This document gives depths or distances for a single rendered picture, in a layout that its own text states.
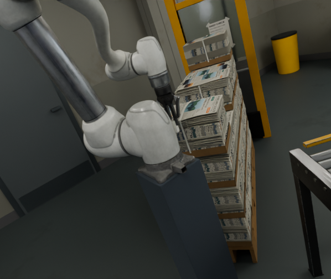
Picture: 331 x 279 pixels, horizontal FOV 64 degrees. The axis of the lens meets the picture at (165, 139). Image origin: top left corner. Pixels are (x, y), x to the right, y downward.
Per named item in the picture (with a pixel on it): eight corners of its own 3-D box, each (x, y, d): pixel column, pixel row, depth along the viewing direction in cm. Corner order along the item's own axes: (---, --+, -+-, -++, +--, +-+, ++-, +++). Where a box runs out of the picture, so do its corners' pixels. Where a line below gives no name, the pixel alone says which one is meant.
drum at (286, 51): (284, 67, 530) (279, 32, 504) (306, 66, 493) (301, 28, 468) (272, 75, 511) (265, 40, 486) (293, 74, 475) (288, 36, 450)
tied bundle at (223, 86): (182, 121, 199) (172, 92, 190) (189, 107, 224) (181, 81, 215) (233, 110, 185) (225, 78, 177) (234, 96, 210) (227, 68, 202)
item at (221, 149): (197, 157, 140) (195, 150, 139) (205, 133, 165) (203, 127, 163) (227, 153, 134) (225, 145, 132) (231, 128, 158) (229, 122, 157)
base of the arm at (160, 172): (166, 187, 93) (161, 174, 91) (137, 171, 111) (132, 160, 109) (203, 161, 101) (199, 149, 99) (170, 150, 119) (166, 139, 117)
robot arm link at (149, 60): (171, 66, 119) (147, 73, 125) (160, 31, 113) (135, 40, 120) (163, 73, 111) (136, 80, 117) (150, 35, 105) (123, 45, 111)
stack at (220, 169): (199, 263, 183) (160, 161, 151) (217, 169, 281) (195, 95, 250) (258, 263, 168) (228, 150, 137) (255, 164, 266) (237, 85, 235)
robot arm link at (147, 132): (172, 164, 95) (151, 107, 87) (131, 166, 104) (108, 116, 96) (186, 141, 108) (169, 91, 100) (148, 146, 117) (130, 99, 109)
